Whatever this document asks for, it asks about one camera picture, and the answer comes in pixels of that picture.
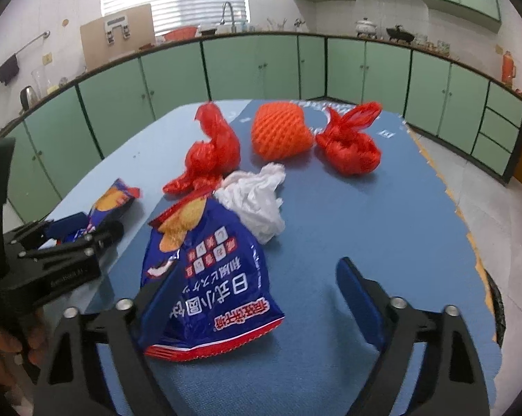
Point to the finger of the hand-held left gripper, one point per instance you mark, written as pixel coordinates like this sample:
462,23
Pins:
68,225
107,234

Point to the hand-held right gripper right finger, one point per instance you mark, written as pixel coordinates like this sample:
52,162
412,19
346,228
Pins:
360,303

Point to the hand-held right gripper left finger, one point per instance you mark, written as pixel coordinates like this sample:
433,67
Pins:
156,307

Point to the small blue snack packet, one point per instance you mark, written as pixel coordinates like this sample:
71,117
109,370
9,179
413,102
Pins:
113,199

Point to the blue snack bag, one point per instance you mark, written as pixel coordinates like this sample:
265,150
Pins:
226,277

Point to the black trash bin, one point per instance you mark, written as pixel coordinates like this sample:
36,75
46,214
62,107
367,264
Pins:
499,307

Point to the dark blue printed table mat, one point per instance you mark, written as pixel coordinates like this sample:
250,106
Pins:
373,225

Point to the light blue table mat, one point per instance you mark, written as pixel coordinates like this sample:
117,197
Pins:
148,160

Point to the wooden table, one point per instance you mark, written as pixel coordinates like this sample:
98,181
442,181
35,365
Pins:
469,234

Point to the metal kettle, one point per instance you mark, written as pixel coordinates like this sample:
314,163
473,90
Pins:
28,98

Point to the crumpled red plastic bag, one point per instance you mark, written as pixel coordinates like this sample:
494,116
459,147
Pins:
213,147

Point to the crumpled white tissue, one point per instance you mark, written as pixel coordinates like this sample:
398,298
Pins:
252,203

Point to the clear glass pitcher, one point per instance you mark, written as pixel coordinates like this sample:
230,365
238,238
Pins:
40,81

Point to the knotted red plastic bag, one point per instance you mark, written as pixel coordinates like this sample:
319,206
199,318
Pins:
349,151

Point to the dark hanging towel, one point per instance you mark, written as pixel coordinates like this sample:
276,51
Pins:
8,70

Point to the round orange foam net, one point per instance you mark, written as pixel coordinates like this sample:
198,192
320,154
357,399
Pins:
278,132

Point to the brown cardboard board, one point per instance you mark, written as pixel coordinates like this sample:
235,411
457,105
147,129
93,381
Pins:
137,37

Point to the red plastic basin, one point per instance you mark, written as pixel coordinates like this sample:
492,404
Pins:
179,33

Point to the green lower kitchen cabinets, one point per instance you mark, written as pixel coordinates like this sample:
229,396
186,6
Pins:
252,69

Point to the metal kitchen faucet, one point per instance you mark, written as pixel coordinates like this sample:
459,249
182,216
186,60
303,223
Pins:
227,11

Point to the utensil holder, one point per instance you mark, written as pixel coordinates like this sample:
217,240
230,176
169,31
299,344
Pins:
277,25

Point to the glass jar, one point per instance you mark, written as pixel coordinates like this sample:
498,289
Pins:
443,46

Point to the black wok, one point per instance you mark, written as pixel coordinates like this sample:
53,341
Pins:
399,33

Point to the red thermos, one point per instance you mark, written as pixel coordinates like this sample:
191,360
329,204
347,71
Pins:
508,69

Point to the metal towel rail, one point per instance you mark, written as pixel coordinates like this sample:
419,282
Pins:
31,43

